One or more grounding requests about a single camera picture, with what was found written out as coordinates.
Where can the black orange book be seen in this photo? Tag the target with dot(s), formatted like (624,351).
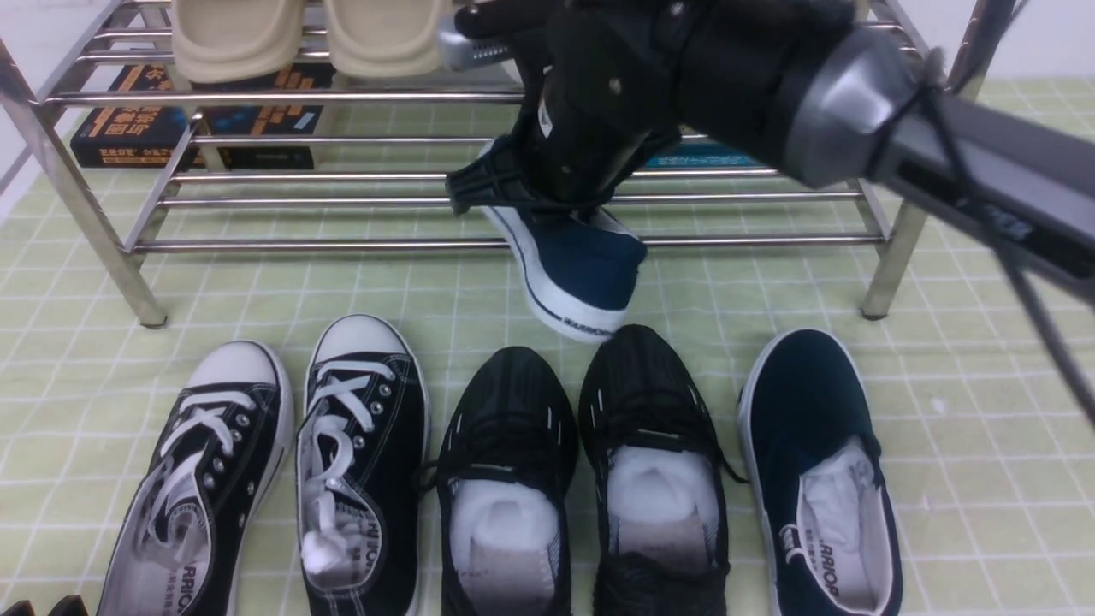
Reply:
(143,137)

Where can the blue teal book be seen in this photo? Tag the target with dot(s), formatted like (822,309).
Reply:
(701,154)

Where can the beige slipper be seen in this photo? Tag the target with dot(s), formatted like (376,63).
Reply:
(384,39)
(224,41)

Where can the black mesh sneaker right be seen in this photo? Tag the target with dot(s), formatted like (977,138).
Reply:
(658,468)

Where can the beige slipper far left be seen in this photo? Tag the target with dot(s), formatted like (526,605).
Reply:
(224,41)

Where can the black canvas sneaker left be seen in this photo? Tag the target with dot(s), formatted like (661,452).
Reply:
(180,545)

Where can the black canvas sneaker right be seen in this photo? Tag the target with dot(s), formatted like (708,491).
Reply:
(363,442)

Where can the black canvas sneaker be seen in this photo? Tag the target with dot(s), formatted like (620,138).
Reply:
(180,545)
(363,442)

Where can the black mesh sneaker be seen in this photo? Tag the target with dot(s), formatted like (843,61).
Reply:
(658,468)
(501,479)

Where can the stainless steel shoe rack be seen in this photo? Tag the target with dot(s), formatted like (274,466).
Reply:
(196,175)

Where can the navy slip-on shoe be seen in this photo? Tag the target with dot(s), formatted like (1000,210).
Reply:
(814,467)
(579,270)

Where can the black mesh sneaker left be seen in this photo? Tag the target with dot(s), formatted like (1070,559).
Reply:
(501,479)

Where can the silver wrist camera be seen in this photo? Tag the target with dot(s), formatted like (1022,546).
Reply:
(460,52)

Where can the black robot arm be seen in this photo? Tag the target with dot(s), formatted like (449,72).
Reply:
(799,87)

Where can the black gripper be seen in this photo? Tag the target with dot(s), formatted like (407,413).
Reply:
(599,100)

